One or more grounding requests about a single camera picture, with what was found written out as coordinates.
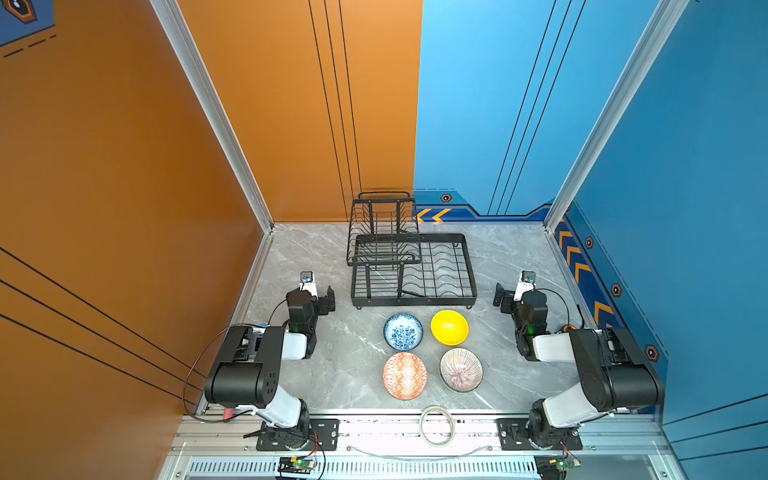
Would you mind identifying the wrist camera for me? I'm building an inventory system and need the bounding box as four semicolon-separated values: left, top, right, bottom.
300;270;318;297
514;270;536;302

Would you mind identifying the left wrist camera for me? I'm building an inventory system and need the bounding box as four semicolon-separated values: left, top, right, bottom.
300;270;318;297

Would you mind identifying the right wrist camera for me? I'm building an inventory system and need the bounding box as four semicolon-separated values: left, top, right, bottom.
514;270;536;302

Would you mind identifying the left green circuit board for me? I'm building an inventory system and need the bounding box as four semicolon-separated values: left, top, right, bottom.
277;457;318;477

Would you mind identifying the right green circuit board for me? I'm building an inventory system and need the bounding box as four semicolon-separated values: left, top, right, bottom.
535;456;582;480

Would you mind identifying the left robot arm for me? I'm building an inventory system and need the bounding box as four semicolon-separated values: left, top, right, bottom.
204;287;335;449

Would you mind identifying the orange patterned bowl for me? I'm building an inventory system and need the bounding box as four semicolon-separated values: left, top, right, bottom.
382;352;428;401

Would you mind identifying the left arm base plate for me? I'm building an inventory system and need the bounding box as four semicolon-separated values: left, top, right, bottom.
256;418;340;452

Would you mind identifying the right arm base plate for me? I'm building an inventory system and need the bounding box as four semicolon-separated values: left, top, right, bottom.
496;417;583;451

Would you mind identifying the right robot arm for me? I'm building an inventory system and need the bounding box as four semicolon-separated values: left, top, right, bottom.
493;282;664;450

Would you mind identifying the black wire dish rack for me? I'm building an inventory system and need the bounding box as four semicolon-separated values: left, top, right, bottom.
346;191;477;309

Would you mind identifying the pink striped bowl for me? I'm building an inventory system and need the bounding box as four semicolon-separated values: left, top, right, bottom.
440;348;484;393

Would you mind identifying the green circuit board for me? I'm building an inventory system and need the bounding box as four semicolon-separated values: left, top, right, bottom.
535;456;582;480
277;457;318;477

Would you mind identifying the yellow bowl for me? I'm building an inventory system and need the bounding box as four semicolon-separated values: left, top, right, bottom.
430;310;470;347

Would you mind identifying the clear tape roll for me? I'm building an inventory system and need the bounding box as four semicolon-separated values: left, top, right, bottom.
418;405;456;448

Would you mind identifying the blue floral bowl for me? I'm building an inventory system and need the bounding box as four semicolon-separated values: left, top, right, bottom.
383;313;424;352

